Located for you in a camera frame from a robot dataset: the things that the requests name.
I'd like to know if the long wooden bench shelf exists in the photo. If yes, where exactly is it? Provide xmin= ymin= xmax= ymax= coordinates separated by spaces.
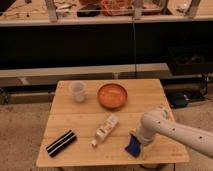
xmin=0 ymin=63 xmax=171 ymax=87

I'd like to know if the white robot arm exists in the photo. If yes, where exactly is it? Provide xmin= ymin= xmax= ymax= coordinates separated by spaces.
xmin=136 ymin=107 xmax=213 ymax=159

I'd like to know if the black white striped case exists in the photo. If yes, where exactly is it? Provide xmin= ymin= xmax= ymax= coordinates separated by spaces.
xmin=46 ymin=130 xmax=77 ymax=157

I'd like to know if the wooden table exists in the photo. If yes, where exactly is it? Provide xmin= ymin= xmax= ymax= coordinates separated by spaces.
xmin=36 ymin=79 xmax=189 ymax=167

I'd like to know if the orange ceramic bowl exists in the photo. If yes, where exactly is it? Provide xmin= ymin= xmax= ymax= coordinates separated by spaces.
xmin=97 ymin=83 xmax=128 ymax=110

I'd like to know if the white plastic bottle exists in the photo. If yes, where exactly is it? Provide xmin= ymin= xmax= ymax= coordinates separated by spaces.
xmin=91 ymin=114 xmax=119 ymax=147

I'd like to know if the clear plastic measuring cup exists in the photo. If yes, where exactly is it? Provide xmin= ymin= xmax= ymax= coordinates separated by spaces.
xmin=69 ymin=81 xmax=86 ymax=103

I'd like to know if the black device on floor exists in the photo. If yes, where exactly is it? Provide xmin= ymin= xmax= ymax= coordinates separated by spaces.
xmin=167 ymin=92 xmax=189 ymax=108

